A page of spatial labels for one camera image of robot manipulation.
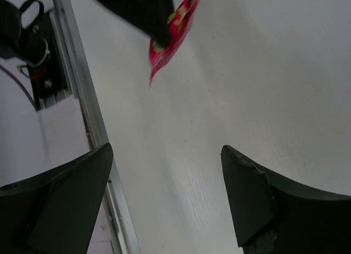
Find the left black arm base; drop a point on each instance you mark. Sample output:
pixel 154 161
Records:
pixel 35 45

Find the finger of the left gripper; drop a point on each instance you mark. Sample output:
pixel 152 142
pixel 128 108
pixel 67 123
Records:
pixel 149 16

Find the aluminium table frame rail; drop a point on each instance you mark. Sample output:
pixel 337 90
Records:
pixel 81 85

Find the red snack packet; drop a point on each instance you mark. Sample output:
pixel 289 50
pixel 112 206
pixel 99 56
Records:
pixel 179 23

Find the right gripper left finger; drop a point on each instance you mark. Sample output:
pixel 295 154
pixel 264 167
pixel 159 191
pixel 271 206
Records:
pixel 56 211

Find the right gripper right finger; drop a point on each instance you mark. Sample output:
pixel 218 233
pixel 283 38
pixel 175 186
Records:
pixel 274 214

